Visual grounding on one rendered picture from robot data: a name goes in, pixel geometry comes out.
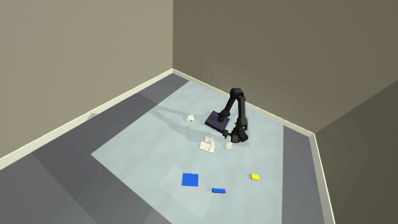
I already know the yellow rectangular block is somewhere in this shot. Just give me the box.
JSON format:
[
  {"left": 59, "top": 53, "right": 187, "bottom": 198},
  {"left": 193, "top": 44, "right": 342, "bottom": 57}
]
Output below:
[{"left": 251, "top": 174, "right": 259, "bottom": 180}]

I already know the blue rectangular bar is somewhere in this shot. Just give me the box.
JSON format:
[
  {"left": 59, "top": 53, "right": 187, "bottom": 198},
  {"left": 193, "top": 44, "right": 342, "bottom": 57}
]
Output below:
[{"left": 212, "top": 188, "right": 226, "bottom": 194}]

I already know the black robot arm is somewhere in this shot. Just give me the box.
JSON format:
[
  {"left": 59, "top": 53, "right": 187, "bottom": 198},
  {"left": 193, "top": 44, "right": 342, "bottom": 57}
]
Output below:
[{"left": 217, "top": 88, "right": 248, "bottom": 143}]

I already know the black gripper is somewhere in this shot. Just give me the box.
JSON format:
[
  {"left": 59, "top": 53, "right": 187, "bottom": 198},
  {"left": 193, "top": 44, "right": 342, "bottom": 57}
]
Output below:
[{"left": 223, "top": 128, "right": 237, "bottom": 139}]

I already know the cream curved jaw piece with gear teeth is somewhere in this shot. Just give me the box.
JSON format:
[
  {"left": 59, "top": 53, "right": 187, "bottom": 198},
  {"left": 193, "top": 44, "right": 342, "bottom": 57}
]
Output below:
[{"left": 226, "top": 137, "right": 232, "bottom": 150}]

